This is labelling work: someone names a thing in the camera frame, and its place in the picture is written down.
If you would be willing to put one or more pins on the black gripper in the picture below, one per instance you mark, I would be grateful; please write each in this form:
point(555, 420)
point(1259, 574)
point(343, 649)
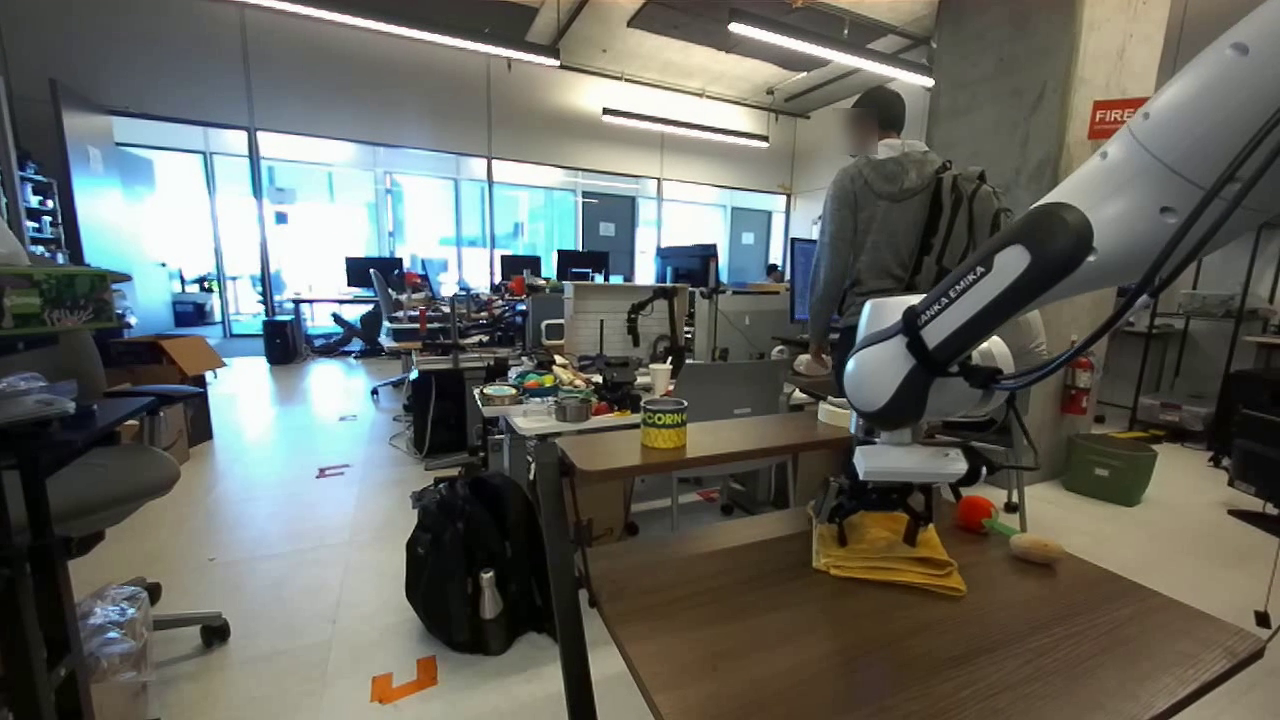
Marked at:
point(881, 496)

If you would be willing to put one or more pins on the yellow towel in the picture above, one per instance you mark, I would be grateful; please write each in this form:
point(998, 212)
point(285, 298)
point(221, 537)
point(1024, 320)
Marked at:
point(904, 569)

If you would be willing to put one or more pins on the black background robot arm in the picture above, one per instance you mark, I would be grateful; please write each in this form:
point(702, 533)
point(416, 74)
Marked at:
point(643, 309)

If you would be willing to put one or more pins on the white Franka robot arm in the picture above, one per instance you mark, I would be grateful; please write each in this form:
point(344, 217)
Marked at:
point(1163, 175)

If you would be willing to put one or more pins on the beige ball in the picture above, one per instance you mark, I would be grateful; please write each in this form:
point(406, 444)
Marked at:
point(1039, 550)

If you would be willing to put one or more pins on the long wooden desk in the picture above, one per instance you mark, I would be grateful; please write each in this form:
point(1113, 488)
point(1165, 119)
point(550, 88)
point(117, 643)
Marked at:
point(720, 440)

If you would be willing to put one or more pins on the grey panel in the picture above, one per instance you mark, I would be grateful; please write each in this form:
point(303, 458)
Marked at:
point(733, 391)

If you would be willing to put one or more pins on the yellow green tub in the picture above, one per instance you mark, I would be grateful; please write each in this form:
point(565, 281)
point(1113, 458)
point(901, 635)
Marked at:
point(666, 425)

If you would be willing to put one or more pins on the green bin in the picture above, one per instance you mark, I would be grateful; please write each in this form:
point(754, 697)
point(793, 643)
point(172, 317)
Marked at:
point(1113, 471)

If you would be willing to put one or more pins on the red fire extinguisher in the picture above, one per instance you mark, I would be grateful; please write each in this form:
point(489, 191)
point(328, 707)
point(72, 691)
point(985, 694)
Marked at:
point(1079, 391)

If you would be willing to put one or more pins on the monitor with blue screen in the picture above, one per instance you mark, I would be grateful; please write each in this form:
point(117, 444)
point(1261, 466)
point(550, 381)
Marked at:
point(802, 281)

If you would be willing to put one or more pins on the person in grey hoodie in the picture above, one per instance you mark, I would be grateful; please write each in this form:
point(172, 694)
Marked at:
point(873, 226)

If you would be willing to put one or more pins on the grey worn backpack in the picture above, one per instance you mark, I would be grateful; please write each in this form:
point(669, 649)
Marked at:
point(960, 223)

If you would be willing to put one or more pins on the black monitor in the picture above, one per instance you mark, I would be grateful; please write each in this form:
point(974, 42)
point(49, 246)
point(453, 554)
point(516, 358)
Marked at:
point(583, 266)
point(686, 266)
point(375, 274)
point(522, 266)

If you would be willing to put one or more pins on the small grey pot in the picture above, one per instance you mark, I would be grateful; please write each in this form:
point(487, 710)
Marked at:
point(572, 404)

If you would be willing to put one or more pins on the white desk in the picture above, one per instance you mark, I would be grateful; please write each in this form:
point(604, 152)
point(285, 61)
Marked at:
point(561, 425)

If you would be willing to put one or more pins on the light grey desk partition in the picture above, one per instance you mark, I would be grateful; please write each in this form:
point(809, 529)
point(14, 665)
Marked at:
point(600, 320)

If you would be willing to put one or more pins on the black equipment case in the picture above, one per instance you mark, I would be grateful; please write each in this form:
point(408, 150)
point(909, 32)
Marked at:
point(1255, 425)

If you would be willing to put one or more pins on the metal shelf rack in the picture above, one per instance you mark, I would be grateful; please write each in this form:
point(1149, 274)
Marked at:
point(1205, 309)

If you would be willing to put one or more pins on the large black backpack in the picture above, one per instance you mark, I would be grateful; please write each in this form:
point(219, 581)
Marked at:
point(473, 562)

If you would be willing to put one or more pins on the ceiling light strip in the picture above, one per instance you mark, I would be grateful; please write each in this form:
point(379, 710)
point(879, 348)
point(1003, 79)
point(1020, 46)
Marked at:
point(401, 30)
point(686, 131)
point(826, 53)

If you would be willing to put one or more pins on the black trash bin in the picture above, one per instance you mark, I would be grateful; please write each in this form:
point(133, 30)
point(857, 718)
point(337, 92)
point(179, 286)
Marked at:
point(282, 340)

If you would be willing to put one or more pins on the open cardboard box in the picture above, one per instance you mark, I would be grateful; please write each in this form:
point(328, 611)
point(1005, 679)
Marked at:
point(181, 358)

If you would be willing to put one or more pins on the clear plastic bottle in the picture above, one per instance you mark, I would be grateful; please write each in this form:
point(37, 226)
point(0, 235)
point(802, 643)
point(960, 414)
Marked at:
point(117, 644)

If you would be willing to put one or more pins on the grey swivel chair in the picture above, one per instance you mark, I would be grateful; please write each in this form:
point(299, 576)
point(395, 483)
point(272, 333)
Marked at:
point(100, 485)

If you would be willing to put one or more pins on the green crate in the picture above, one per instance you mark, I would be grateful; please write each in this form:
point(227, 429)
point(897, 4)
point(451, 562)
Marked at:
point(54, 298)

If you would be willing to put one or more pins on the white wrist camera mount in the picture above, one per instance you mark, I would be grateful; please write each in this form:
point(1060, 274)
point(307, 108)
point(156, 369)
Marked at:
point(904, 466)

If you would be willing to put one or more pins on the red wall sign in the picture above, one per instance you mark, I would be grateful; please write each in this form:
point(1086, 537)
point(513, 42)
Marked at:
point(1123, 119)

